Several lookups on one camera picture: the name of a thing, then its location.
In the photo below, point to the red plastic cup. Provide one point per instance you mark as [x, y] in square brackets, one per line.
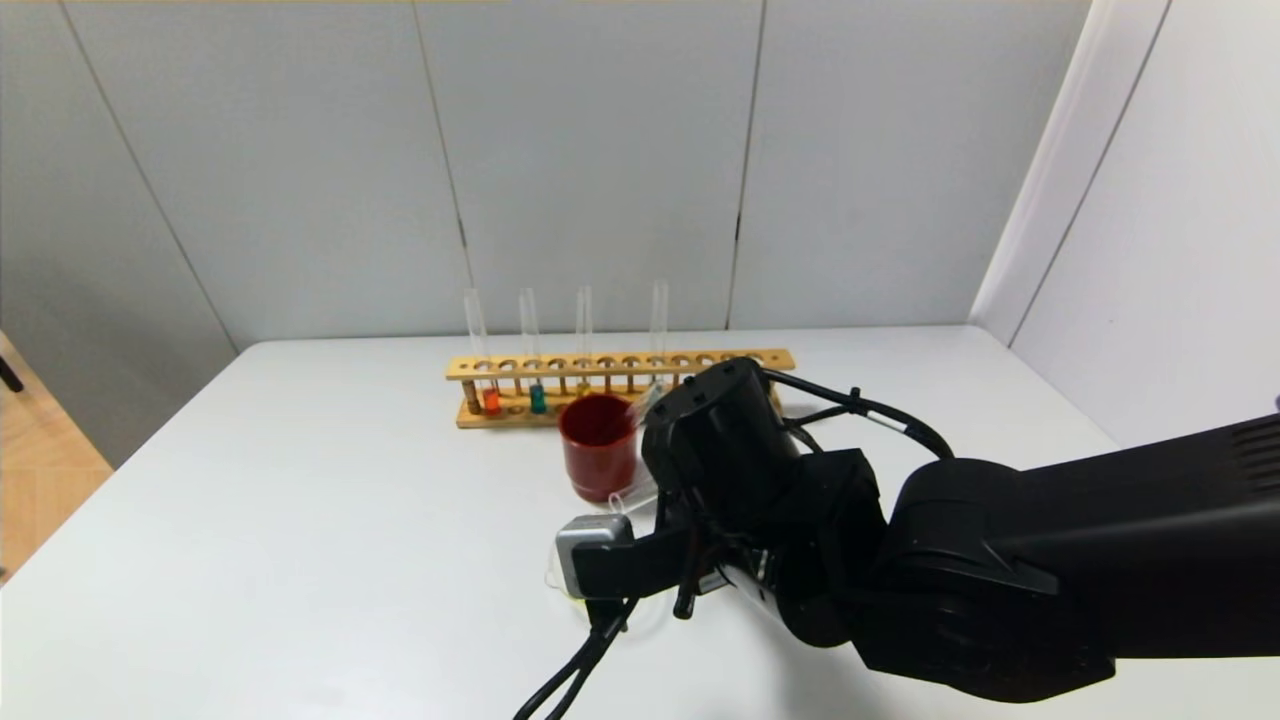
[598, 450]

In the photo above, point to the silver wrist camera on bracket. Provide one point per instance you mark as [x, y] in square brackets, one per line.
[600, 560]

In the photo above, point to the small black floor object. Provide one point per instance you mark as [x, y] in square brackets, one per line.
[8, 373]

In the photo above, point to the test tube with blue liquid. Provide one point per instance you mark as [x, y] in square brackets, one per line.
[537, 400]
[659, 320]

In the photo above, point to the test tube with yellow liquid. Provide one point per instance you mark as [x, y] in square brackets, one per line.
[583, 330]
[638, 408]

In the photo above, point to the clear glass bowl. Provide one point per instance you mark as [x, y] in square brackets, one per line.
[549, 578]

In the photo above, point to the wooden test tube rack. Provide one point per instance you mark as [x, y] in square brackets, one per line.
[560, 366]

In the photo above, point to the test tube with orange liquid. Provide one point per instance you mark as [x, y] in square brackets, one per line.
[490, 402]

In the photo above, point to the test tube with red liquid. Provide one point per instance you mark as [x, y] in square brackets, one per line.
[630, 497]

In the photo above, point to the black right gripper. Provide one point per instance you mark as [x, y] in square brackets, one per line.
[730, 440]

